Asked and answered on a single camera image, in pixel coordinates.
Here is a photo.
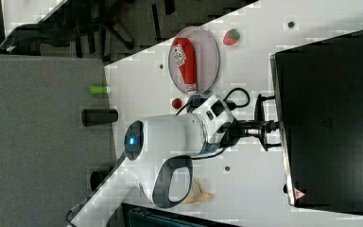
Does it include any red ketchup bottle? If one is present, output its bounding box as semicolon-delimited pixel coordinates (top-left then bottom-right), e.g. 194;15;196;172
171;37;198;95

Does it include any black cylinder post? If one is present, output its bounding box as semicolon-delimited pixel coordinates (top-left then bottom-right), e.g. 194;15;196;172
90;166;112;191
81;109;118;127

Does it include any black cylinder post upper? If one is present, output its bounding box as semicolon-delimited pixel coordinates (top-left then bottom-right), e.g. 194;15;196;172
81;109;118;127

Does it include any blue oven door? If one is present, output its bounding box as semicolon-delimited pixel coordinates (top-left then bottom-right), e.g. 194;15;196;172
254;95;282;151

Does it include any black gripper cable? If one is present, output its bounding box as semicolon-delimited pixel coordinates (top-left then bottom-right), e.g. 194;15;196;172
174;87;251;160

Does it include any green cylinder object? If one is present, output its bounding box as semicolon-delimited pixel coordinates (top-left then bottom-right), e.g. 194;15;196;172
89;85;112;95

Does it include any black toaster oven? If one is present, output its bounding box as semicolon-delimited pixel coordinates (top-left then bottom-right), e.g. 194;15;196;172
270;29;363;215

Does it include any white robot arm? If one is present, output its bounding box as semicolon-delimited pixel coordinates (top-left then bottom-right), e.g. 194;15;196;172
67;95;279;227

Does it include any black cylinder post lower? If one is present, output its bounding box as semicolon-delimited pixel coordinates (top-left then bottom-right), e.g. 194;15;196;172
90;166;112;191

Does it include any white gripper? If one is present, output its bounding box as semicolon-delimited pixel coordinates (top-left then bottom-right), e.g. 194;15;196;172
193;95;279;144

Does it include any peeled banana toy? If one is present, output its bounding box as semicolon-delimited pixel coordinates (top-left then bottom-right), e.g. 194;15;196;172
181;179;214;204

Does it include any grey round plate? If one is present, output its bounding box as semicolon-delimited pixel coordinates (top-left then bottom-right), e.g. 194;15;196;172
168;26;219;94

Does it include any dark red strawberry toy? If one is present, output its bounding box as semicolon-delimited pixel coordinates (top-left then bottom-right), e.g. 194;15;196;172
171;98;182;110

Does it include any blue metal frame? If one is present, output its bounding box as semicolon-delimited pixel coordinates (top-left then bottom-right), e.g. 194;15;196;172
122;203;238;227

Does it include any light red strawberry toy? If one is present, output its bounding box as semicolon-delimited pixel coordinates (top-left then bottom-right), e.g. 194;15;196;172
223;29;240;45

